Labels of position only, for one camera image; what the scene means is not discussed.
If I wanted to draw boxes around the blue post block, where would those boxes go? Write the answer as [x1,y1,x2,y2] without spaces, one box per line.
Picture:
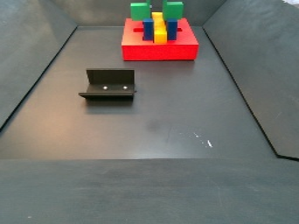
[166,18,178,40]
[143,18,155,40]

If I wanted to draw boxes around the black angle fixture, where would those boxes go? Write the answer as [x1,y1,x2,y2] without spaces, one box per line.
[79,68,136,100]

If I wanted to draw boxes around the blue left post block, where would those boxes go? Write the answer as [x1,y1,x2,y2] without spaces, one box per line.
[143,18,155,40]

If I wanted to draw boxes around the red base board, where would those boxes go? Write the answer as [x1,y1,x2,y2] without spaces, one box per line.
[122,18,199,60]

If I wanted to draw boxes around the blue right post block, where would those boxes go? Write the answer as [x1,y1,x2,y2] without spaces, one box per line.
[166,18,178,40]

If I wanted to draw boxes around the green stepped block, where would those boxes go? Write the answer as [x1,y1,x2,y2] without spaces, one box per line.
[130,0,184,21]

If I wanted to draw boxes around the yellow long bar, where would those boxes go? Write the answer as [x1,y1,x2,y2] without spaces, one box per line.
[152,12,167,44]

